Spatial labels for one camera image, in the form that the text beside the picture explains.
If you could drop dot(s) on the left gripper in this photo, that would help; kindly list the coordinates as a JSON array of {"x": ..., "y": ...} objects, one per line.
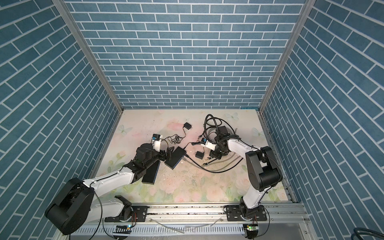
[{"x": 168, "y": 156}]

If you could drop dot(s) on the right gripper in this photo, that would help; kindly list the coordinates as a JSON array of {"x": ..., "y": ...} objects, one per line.
[{"x": 213, "y": 153}]

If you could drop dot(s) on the small black power adapter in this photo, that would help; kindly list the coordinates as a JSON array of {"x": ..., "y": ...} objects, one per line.
[{"x": 199, "y": 155}]

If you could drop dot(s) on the black network switch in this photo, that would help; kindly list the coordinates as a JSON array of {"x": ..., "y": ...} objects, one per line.
[{"x": 175, "y": 157}]

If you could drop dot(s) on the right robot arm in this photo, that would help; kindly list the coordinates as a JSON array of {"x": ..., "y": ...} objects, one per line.
[{"x": 264, "y": 173}]

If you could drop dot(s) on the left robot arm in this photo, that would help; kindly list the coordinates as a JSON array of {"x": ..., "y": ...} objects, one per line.
[{"x": 78, "y": 202}]

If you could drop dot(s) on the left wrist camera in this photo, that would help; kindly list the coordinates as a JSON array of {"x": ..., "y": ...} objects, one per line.
[{"x": 156, "y": 142}]

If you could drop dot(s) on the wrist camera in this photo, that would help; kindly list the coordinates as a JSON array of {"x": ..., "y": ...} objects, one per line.
[
  {"x": 207, "y": 144},
  {"x": 156, "y": 142}
]

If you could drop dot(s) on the long black switch box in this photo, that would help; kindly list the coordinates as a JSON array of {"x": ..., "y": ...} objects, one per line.
[{"x": 151, "y": 174}]

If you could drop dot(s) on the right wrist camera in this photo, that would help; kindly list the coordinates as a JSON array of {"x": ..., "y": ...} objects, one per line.
[{"x": 207, "y": 144}]

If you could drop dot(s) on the black wall plug adapter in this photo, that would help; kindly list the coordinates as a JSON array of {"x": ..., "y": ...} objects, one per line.
[{"x": 187, "y": 126}]

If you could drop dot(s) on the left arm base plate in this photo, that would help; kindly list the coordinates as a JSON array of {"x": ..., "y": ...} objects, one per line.
[{"x": 133, "y": 214}]

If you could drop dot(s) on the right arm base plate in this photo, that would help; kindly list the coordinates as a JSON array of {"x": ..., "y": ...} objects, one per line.
[{"x": 236, "y": 213}]

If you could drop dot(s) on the aluminium front rail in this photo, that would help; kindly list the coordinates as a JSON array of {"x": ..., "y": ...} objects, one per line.
[{"x": 190, "y": 213}]

